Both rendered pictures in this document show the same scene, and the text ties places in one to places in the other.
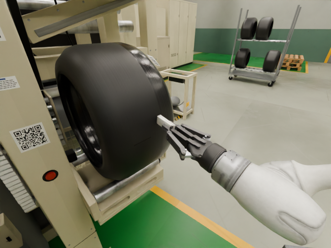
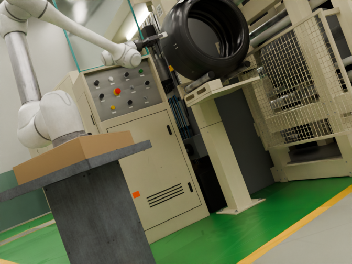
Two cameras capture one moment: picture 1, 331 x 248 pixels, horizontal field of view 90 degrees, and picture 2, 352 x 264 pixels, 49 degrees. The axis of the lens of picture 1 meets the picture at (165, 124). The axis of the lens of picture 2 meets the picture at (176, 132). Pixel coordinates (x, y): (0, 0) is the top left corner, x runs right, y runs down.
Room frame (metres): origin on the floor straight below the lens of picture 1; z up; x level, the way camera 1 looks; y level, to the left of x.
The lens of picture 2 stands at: (1.09, -2.28, 0.60)
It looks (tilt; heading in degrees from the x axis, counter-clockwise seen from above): 1 degrees up; 108
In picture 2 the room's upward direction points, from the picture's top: 20 degrees counter-clockwise
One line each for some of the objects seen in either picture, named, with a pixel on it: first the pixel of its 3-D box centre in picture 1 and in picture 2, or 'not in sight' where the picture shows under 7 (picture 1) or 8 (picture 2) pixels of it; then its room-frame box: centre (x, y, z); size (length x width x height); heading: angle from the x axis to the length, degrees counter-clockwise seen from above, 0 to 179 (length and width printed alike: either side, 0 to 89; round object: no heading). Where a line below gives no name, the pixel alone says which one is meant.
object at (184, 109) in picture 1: (177, 93); not in sight; (3.01, -0.22, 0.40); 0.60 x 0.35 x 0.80; 54
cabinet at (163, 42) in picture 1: (154, 59); not in sight; (5.42, 0.34, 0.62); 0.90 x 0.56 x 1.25; 144
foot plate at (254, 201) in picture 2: not in sight; (240, 205); (0.45, 0.44, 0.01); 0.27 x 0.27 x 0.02; 43
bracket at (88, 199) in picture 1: (78, 180); (204, 84); (0.52, 0.39, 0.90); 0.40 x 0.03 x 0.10; 43
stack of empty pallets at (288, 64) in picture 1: (290, 61); not in sight; (7.35, -5.24, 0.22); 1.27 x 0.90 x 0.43; 144
